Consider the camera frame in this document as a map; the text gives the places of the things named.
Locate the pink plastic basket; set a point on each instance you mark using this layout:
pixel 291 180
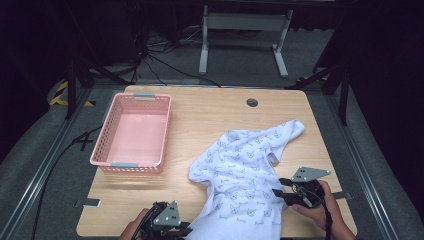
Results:
pixel 133 133

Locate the person's left hand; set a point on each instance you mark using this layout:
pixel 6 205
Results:
pixel 133 228

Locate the metal floor rail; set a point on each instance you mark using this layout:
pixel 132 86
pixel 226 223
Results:
pixel 36 180
pixel 360 160

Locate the black tripod stand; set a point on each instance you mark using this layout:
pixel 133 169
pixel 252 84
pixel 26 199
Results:
pixel 343 96
pixel 71 90

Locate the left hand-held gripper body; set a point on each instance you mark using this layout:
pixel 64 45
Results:
pixel 168 216

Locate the grey tape piece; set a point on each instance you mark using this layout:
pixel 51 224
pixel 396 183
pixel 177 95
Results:
pixel 343 195
pixel 88 202

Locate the black tape floor mark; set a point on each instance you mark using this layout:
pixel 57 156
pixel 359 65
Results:
pixel 84 140

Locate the person's right hand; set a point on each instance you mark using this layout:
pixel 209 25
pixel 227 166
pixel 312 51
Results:
pixel 328 210

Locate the yellow black hazard tape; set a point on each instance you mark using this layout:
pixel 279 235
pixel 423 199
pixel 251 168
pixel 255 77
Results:
pixel 58 96

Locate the white metal desk frame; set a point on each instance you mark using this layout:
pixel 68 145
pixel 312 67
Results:
pixel 245 21

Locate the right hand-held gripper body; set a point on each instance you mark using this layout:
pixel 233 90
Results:
pixel 308 173

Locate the white printed towel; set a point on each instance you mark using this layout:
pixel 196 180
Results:
pixel 240 166

